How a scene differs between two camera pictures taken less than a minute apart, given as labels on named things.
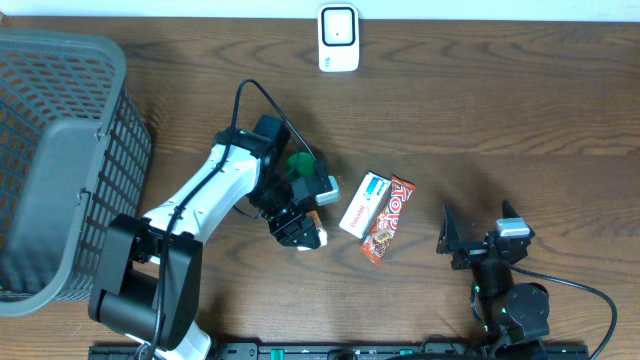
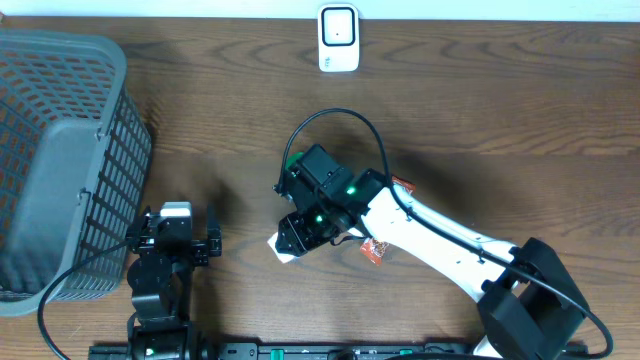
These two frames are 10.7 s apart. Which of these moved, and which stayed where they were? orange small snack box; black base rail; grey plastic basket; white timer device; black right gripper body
Moved: black right gripper body; orange small snack box
Stayed: black base rail; grey plastic basket; white timer device
